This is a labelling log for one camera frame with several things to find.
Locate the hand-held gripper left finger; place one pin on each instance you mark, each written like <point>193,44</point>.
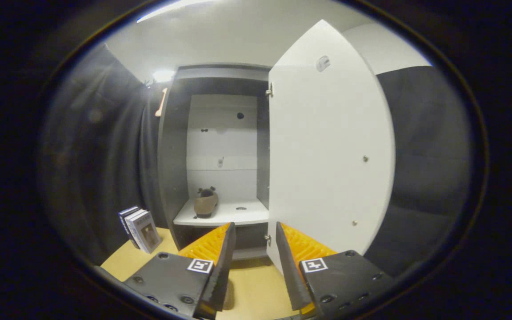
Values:
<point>222,271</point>

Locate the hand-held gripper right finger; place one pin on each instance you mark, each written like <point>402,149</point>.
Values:
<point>289,275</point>

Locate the brown fuzzy shoe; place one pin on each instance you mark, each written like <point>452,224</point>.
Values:
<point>205,205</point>

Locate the beige shoe cabinet door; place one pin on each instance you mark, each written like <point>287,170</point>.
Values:
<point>327,155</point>

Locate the grey shoe cabinet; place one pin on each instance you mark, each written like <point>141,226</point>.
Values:
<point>171,155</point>

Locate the grey cover book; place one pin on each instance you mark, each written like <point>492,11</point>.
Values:
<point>149,233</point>

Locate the white cover book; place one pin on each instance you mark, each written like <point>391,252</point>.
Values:
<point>130,217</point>

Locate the dark cover book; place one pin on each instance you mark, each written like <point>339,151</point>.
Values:
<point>123,214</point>

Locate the black backdrop cloth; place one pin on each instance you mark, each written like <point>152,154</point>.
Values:
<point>429,178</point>

